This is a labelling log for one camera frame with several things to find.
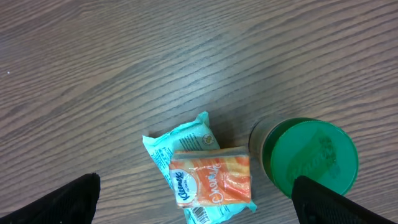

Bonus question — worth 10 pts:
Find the small orange box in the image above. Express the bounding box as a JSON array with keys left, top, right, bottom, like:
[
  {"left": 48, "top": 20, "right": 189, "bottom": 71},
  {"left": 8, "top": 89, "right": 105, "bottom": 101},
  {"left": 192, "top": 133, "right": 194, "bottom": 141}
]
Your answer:
[{"left": 169, "top": 146, "right": 251, "bottom": 208}]

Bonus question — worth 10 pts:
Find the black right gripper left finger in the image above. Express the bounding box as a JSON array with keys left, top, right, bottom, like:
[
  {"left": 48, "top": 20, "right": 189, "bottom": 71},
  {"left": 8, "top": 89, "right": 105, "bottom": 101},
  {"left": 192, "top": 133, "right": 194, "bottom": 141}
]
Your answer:
[{"left": 1, "top": 173, "right": 101, "bottom": 224}]

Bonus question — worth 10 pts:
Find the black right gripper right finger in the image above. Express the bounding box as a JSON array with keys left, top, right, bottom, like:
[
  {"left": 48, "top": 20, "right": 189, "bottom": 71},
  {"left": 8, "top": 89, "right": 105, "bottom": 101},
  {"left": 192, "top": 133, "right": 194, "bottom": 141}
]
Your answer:
[{"left": 291, "top": 175, "right": 395, "bottom": 224}]

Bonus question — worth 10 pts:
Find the green lid jar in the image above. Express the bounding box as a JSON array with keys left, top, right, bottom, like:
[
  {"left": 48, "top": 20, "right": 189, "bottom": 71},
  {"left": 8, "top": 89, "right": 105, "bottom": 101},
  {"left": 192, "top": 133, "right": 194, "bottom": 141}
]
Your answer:
[{"left": 248, "top": 118, "right": 359, "bottom": 198}]

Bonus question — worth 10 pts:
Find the teal white tissue pack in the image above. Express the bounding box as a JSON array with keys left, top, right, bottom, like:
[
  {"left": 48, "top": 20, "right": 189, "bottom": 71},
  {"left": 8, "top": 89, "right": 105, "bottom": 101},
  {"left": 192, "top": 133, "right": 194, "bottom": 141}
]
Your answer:
[{"left": 142, "top": 111, "right": 257, "bottom": 224}]

